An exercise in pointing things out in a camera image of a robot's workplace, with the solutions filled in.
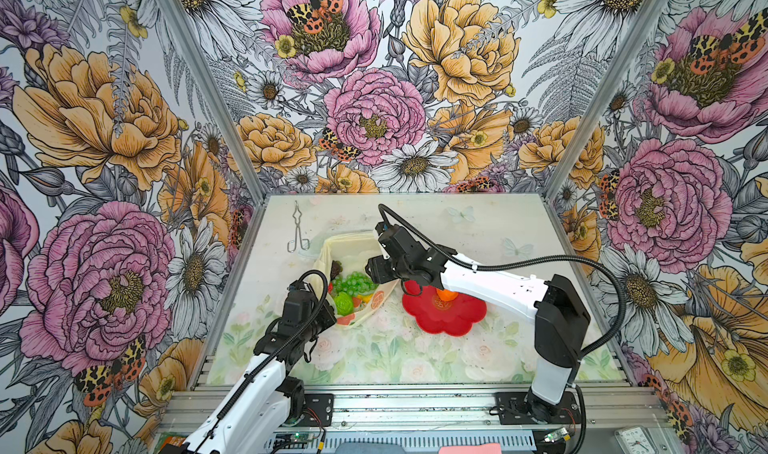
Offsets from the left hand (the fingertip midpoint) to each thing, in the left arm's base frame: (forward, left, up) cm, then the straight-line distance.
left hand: (333, 317), depth 86 cm
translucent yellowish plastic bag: (+1, -10, +3) cm, 10 cm away
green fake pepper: (+4, -3, +1) cm, 5 cm away
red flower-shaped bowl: (+1, -30, -3) cm, 30 cm away
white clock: (-29, -71, -1) cm, 77 cm away
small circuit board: (-27, +6, -4) cm, 28 cm away
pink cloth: (-30, -37, -3) cm, 48 cm away
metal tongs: (+29, +19, -5) cm, 35 cm away
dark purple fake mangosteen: (+16, +1, 0) cm, 16 cm away
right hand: (+7, -13, +11) cm, 18 cm away
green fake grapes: (+10, -6, +1) cm, 12 cm away
